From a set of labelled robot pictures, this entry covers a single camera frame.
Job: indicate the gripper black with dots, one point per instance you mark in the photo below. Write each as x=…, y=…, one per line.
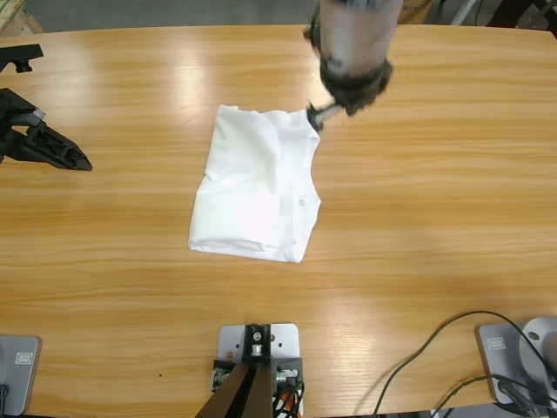
x=357, y=91
x=15, y=117

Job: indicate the white t-shirt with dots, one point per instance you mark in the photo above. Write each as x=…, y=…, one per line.
x=252, y=196

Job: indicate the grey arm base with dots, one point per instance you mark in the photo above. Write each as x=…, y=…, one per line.
x=22, y=383
x=500, y=366

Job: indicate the wooden crate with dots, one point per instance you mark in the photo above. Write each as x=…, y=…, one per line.
x=17, y=15

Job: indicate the cardboard box with AUX print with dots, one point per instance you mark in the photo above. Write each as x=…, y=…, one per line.
x=418, y=11

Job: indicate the grey metal frame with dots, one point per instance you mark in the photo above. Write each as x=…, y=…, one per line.
x=463, y=13

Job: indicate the black post clamp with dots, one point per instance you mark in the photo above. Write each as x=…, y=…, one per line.
x=263, y=352

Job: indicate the black side bracket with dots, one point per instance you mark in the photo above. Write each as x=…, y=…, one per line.
x=222, y=370
x=293, y=366

